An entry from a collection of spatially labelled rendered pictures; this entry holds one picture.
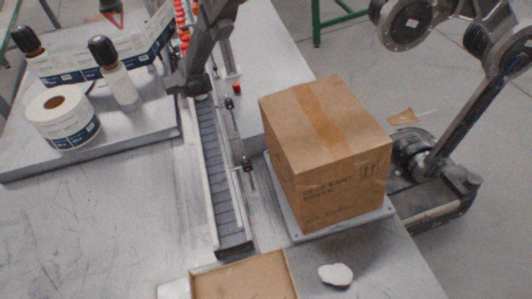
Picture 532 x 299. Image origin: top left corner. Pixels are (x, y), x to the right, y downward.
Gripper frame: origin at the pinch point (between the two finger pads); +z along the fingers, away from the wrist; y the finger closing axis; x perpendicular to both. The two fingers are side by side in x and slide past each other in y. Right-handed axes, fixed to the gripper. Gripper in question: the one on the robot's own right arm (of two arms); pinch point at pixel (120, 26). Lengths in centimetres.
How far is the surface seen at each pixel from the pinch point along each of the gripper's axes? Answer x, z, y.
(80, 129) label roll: -24.6, 25.8, 15.1
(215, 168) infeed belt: 18, 31, 46
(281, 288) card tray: 28, 35, 88
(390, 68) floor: 158, 116, -83
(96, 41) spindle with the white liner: -9.1, 2.0, 1.8
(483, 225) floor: 136, 116, 54
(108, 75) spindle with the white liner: -10.1, 14.3, 3.9
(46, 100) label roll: -33.5, 17.9, 4.7
